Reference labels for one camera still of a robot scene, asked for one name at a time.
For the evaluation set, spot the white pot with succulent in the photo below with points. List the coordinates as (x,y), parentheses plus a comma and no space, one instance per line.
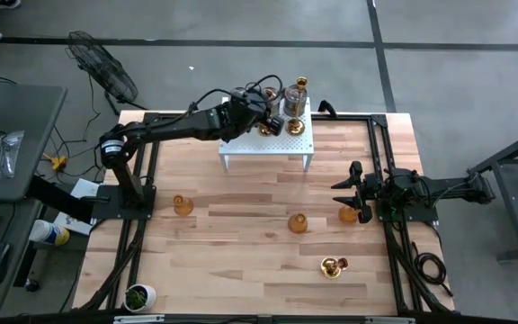
(146,294)

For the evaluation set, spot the silver metal bracket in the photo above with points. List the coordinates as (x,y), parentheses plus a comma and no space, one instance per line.
(389,320)
(140,319)

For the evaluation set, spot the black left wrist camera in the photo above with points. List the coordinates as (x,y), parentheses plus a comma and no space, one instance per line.
(277,126)

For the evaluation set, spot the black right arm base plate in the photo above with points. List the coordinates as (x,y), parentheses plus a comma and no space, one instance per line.
(414,216)

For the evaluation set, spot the black aluminium table frame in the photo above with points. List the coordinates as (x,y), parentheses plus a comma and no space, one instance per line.
(353,118)

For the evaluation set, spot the black floor fan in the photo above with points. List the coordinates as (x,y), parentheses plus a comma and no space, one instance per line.
(101,67)

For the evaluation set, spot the medium gold candlestick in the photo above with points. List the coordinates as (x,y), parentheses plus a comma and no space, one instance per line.
(264,131)

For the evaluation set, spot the black caster wheel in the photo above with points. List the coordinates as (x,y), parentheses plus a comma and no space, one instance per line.
(32,285)

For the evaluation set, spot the black support bar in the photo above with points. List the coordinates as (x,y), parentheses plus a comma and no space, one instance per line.
(61,200)

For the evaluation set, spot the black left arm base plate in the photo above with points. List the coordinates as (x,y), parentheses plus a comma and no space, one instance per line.
(106,211)

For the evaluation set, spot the white wipes canister yellow lid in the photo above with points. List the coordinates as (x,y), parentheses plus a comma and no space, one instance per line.
(47,231)

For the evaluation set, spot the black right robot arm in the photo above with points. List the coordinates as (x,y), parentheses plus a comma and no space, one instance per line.
(452,189)

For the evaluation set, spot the grey side table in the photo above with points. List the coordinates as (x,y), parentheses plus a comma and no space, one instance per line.
(25,117)

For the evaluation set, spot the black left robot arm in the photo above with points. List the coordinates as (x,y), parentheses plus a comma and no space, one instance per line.
(173,126)

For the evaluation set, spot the white paper booklet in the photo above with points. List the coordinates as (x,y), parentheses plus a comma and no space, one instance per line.
(77,225)

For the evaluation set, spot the white paper sheet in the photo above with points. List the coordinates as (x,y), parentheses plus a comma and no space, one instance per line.
(83,189)

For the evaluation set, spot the short gold candlestick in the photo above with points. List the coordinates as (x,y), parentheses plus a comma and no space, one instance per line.
(330,268)

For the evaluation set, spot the black clamp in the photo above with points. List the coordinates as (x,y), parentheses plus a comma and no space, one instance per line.
(328,108)

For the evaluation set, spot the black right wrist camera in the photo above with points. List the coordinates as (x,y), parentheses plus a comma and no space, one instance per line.
(374,185)

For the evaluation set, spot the yellow power plug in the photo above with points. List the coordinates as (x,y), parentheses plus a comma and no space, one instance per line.
(57,162)

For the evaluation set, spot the white perforated shelf riser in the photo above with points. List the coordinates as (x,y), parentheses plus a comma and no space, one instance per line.
(286,145)

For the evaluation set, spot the dark grey metal stand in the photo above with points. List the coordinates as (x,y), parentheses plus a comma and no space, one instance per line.
(517,211)

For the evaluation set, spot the clear plastic bag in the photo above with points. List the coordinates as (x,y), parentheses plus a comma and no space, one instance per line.
(7,155)

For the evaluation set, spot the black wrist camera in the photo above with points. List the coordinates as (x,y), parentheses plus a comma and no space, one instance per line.
(374,185)
(277,126)

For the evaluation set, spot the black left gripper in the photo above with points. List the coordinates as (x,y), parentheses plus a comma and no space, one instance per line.
(245,112)

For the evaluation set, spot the tall gold candlestick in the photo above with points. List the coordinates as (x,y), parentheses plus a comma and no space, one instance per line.
(295,128)

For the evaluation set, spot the amber ribbed glass candle holder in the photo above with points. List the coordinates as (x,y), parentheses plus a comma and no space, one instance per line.
(297,225)
(346,216)
(184,207)

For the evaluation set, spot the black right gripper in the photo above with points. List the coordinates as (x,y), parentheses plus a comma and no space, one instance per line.
(357,170)

